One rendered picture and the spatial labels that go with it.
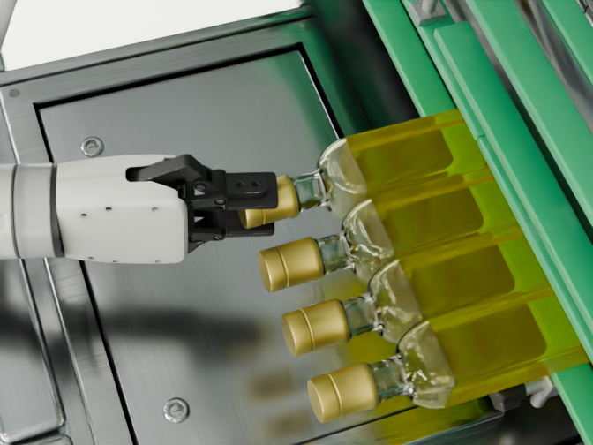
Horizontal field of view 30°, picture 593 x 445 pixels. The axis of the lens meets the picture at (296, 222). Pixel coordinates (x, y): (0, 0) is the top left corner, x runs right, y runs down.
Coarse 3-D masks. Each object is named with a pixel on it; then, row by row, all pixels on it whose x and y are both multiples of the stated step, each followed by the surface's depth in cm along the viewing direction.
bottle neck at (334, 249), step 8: (320, 240) 87; (328, 240) 87; (336, 240) 87; (344, 240) 87; (320, 248) 86; (328, 248) 87; (336, 248) 87; (344, 248) 87; (328, 256) 86; (336, 256) 87; (344, 256) 87; (328, 264) 87; (336, 264) 87; (344, 264) 87; (328, 272) 87
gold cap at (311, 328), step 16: (320, 304) 84; (336, 304) 84; (288, 320) 83; (304, 320) 83; (320, 320) 83; (336, 320) 83; (288, 336) 84; (304, 336) 83; (320, 336) 83; (336, 336) 84; (304, 352) 84
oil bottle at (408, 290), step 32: (416, 256) 85; (448, 256) 86; (480, 256) 86; (512, 256) 86; (384, 288) 84; (416, 288) 84; (448, 288) 84; (480, 288) 84; (512, 288) 85; (384, 320) 84; (416, 320) 83
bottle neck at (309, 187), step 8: (296, 176) 90; (304, 176) 90; (312, 176) 90; (296, 184) 89; (304, 184) 89; (312, 184) 89; (320, 184) 89; (296, 192) 89; (304, 192) 89; (312, 192) 89; (320, 192) 89; (304, 200) 89; (312, 200) 89; (320, 200) 90; (304, 208) 90
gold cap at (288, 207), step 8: (280, 176) 90; (288, 176) 89; (280, 184) 89; (288, 184) 89; (280, 192) 88; (288, 192) 88; (280, 200) 88; (288, 200) 88; (296, 200) 88; (280, 208) 88; (288, 208) 89; (296, 208) 89; (240, 216) 90; (248, 216) 88; (256, 216) 88; (264, 216) 88; (272, 216) 88; (280, 216) 89; (288, 216) 89; (248, 224) 88; (256, 224) 89
